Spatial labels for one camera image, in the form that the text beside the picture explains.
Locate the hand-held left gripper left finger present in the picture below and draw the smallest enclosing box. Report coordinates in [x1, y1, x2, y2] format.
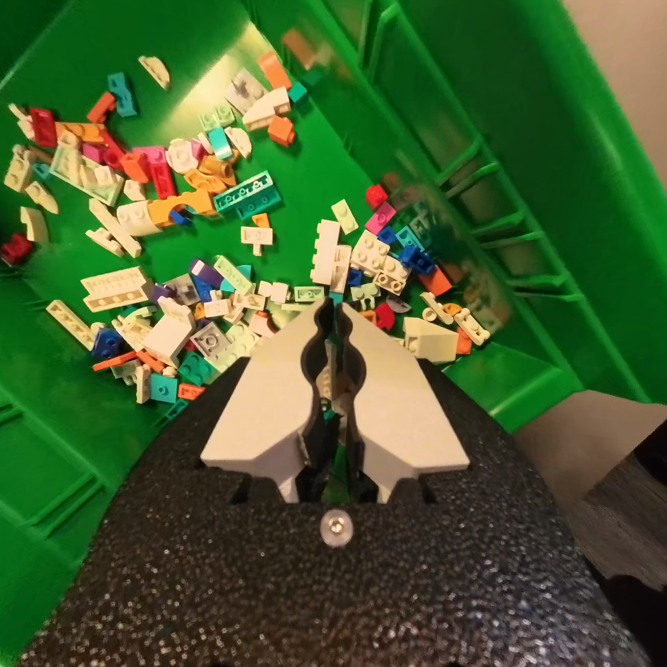
[200, 297, 334, 503]

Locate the green plastic bin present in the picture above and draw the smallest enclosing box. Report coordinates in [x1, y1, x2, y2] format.
[0, 0, 667, 662]

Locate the pile of mixed lego bricks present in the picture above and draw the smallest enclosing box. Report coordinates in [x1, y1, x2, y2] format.
[0, 49, 514, 412]

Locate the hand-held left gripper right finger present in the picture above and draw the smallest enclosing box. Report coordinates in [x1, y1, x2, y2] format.
[336, 301, 471, 503]

